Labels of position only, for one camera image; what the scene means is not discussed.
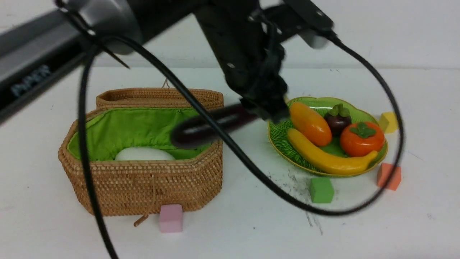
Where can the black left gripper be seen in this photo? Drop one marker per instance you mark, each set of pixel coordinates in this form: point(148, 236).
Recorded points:
point(246, 45)

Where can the purple toy eggplant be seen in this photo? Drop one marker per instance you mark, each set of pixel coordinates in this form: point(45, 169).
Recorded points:
point(196, 131)

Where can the yellow orange toy mango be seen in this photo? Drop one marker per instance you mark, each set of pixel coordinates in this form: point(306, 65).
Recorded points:
point(310, 123)

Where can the purple toy mangosteen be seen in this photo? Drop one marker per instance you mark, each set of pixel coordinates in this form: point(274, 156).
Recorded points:
point(338, 118)

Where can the yellow toy banana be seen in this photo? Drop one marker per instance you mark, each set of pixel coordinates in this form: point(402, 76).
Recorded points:
point(328, 163)

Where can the orange toy persimmon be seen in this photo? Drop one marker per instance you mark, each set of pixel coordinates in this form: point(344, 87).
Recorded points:
point(359, 139)

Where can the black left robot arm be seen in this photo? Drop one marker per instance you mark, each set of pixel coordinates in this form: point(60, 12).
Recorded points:
point(38, 53)

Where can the green leaf-shaped glass plate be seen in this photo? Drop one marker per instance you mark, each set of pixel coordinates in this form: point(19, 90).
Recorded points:
point(279, 141)

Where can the woven wicker basket lid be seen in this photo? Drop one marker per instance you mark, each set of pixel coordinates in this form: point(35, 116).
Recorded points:
point(157, 97)

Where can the green fabric basket lining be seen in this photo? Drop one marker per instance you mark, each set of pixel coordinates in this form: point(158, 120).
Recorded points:
point(120, 128)

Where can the yellow foam cube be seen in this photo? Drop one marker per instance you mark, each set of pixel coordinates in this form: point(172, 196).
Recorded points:
point(388, 122)

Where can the green foam cube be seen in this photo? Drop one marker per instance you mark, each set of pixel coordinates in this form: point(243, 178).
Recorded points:
point(321, 190)

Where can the pink foam cube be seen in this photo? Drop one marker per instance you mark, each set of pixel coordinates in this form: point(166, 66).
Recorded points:
point(171, 218)

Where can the woven wicker basket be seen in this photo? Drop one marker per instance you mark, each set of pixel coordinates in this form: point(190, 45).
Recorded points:
point(138, 187)

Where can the orange foam cube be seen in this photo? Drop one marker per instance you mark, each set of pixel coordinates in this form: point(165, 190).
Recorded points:
point(384, 173)

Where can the wooden basket toggle clasp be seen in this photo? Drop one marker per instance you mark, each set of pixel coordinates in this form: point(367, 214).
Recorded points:
point(140, 220)

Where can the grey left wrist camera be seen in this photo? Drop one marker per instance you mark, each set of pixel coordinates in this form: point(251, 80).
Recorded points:
point(301, 18)

